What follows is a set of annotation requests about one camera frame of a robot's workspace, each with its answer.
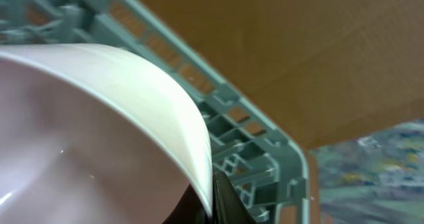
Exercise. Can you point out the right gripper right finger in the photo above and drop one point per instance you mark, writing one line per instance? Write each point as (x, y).
(227, 206)

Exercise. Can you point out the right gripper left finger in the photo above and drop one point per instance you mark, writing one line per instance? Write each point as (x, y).
(189, 210)

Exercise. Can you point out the small white plate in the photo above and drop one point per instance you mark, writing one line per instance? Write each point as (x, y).
(95, 134)

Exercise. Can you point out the grey dish rack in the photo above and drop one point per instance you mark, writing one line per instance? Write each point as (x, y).
(268, 170)

